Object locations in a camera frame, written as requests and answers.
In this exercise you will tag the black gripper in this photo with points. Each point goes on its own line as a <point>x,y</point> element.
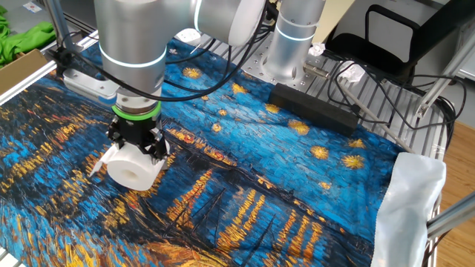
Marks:
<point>137,131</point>

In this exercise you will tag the white toilet paper roll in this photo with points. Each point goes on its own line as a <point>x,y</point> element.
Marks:
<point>131,168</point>

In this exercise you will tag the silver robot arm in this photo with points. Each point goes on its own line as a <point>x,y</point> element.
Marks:
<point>148,37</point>

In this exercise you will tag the white power strip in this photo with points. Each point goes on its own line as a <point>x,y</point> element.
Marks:
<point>189,36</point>

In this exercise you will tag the starry night painting tablecloth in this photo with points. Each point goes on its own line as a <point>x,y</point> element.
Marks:
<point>259,178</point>

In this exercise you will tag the brown cardboard box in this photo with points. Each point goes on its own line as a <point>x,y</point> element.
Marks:
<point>18,70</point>

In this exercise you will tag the green cloth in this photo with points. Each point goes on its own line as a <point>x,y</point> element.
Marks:
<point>29,41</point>

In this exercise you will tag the white card red mark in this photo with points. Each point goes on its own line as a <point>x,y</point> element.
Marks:
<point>32,7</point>

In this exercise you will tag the black rectangular block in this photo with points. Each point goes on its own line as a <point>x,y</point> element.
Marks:
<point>315,109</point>

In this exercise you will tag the black office chair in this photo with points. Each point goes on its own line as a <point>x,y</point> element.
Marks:
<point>371,52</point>

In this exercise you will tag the white fabric sheet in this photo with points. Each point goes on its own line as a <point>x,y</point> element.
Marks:
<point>404,207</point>

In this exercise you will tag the silver camera mount bracket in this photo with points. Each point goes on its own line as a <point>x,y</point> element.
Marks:
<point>89,87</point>

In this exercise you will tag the aluminium table edge rail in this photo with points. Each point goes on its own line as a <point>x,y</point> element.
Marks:
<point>26,83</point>

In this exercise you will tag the aluminium frame bar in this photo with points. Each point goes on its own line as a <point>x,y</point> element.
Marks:
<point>61,26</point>
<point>452,217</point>
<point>445,74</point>

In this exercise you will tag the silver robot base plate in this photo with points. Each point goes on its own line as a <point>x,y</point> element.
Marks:
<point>259,63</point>

